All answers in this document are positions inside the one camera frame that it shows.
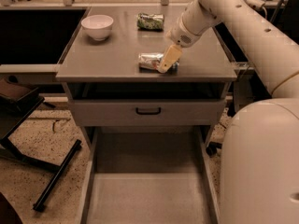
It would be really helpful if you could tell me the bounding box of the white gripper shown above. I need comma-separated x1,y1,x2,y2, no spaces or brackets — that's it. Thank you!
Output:
157,16,201,73

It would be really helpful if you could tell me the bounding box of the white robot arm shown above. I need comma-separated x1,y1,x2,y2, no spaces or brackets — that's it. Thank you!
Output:
159,0,299,224

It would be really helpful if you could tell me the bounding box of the green crushed soda can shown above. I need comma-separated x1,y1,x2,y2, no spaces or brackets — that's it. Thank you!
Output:
136,13,164,31

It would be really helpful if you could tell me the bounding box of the black office chair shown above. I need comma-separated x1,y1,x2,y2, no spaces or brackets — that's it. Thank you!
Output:
206,108,232,157

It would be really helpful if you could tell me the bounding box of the open middle drawer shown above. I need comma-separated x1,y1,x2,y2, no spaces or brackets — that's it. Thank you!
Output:
75,127,220,224

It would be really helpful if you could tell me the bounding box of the grey side desk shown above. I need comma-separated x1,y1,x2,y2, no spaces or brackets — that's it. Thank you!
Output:
0,64,59,85

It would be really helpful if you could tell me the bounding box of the closed top drawer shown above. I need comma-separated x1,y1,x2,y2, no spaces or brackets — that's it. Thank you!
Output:
68,100,226,127

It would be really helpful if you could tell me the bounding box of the white ceramic bowl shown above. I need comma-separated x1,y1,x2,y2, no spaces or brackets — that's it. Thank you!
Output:
81,15,114,41

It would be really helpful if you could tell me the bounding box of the white power strip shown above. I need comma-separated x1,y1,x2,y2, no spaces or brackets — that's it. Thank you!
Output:
246,0,265,11

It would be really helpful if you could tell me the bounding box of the grey drawer cabinet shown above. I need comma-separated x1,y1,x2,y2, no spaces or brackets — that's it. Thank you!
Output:
55,5,238,224

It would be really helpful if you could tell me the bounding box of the black stand with tray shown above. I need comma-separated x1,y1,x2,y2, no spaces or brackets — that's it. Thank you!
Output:
0,77,83,213

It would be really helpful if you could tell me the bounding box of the black drawer handle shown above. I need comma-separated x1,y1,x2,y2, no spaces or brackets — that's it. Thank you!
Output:
135,107,162,116

